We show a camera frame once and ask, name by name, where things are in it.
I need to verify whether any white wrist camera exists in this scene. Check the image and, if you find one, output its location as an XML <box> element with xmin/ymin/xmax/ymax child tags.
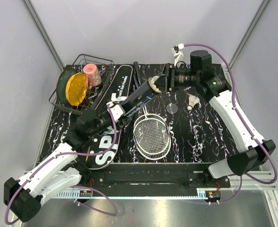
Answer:
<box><xmin>171</xmin><ymin>43</ymin><xmax>184</xmax><ymax>68</ymax></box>
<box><xmin>106</xmin><ymin>101</ymin><xmax>125</xmax><ymax>122</ymax></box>

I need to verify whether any white shuttlecock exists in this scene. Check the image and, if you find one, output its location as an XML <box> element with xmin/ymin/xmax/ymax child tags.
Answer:
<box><xmin>187</xmin><ymin>95</ymin><xmax>200</xmax><ymax>111</ymax></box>
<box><xmin>148</xmin><ymin>76</ymin><xmax>161</xmax><ymax>94</ymax></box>

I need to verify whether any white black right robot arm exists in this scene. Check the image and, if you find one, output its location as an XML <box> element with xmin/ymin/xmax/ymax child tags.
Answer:
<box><xmin>148</xmin><ymin>50</ymin><xmax>276</xmax><ymax>188</ymax></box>

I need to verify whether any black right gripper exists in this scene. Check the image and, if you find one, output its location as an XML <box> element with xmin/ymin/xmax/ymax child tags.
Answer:
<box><xmin>148</xmin><ymin>63</ymin><xmax>199</xmax><ymax>93</ymax></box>

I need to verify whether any white badminton racket upper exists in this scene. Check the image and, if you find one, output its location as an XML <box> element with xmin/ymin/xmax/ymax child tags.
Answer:
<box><xmin>132</xmin><ymin>61</ymin><xmax>172</xmax><ymax>159</ymax></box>

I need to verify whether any yellow dotted plate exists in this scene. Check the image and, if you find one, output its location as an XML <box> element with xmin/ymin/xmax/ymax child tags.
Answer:
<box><xmin>65</xmin><ymin>72</ymin><xmax>87</xmax><ymax>106</ymax></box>

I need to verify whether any right aluminium frame post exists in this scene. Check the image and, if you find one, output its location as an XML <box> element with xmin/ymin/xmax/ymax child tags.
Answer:
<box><xmin>229</xmin><ymin>0</ymin><xmax>272</xmax><ymax>68</ymax></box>

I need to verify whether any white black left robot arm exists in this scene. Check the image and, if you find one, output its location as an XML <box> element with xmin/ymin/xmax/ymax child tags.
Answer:
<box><xmin>3</xmin><ymin>102</ymin><xmax>128</xmax><ymax>225</ymax></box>

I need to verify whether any aluminium frame post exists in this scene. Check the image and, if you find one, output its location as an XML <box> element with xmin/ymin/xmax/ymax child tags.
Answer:
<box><xmin>229</xmin><ymin>0</ymin><xmax>272</xmax><ymax>68</ymax></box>
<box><xmin>21</xmin><ymin>0</ymin><xmax>64</xmax><ymax>70</ymax></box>

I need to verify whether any black sport racket bag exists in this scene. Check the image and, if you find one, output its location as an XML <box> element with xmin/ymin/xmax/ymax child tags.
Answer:
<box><xmin>85</xmin><ymin>65</ymin><xmax>133</xmax><ymax>170</ymax></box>

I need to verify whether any pink patterned mug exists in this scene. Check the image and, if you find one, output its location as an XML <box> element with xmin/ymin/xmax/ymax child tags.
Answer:
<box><xmin>83</xmin><ymin>64</ymin><xmax>102</xmax><ymax>89</ymax></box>

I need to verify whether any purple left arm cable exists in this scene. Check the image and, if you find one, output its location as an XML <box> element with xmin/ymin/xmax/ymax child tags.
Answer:
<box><xmin>4</xmin><ymin>103</ymin><xmax>118</xmax><ymax>225</ymax></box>

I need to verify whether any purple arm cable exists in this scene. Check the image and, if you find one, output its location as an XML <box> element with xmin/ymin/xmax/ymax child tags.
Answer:
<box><xmin>4</xmin><ymin>103</ymin><xmax>118</xmax><ymax>225</ymax></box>
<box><xmin>181</xmin><ymin>43</ymin><xmax>278</xmax><ymax>204</ymax></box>

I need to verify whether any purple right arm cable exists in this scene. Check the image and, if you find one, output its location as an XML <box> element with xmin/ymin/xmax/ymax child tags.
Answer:
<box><xmin>181</xmin><ymin>43</ymin><xmax>278</xmax><ymax>204</ymax></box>

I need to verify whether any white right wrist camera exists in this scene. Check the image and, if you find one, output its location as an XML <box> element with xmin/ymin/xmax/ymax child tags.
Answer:
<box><xmin>171</xmin><ymin>43</ymin><xmax>184</xmax><ymax>68</ymax></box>

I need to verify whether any left aluminium frame post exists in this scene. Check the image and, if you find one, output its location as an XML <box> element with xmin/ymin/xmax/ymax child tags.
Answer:
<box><xmin>21</xmin><ymin>0</ymin><xmax>64</xmax><ymax>70</ymax></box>

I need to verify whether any aluminium front frame rail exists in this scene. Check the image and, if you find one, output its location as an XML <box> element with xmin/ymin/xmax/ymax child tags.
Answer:
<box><xmin>26</xmin><ymin>165</ymin><xmax>278</xmax><ymax>227</ymax></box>

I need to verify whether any black wire dish rack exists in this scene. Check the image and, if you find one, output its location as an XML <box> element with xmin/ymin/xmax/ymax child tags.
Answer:
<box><xmin>49</xmin><ymin>54</ymin><xmax>114</xmax><ymax>115</ymax></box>

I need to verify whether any white shuttlecock front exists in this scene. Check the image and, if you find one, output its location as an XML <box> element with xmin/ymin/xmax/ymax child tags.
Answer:
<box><xmin>148</xmin><ymin>76</ymin><xmax>161</xmax><ymax>94</ymax></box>

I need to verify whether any dark green plate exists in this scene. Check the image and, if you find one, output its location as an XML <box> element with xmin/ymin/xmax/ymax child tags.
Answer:
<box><xmin>56</xmin><ymin>68</ymin><xmax>76</xmax><ymax>104</ymax></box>

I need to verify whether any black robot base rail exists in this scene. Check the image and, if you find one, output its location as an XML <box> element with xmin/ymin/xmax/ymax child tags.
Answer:
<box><xmin>58</xmin><ymin>162</ymin><xmax>232</xmax><ymax>197</ymax></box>

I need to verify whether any clear plastic tube lid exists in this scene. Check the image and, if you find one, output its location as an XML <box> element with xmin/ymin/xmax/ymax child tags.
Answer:
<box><xmin>166</xmin><ymin>103</ymin><xmax>178</xmax><ymax>114</ymax></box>

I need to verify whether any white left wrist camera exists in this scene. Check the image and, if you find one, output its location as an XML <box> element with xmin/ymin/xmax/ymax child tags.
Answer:
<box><xmin>106</xmin><ymin>101</ymin><xmax>125</xmax><ymax>122</ymax></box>

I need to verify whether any black shuttlecock tube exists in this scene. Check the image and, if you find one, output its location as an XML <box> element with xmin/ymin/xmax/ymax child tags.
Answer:
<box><xmin>120</xmin><ymin>80</ymin><xmax>158</xmax><ymax>117</ymax></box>

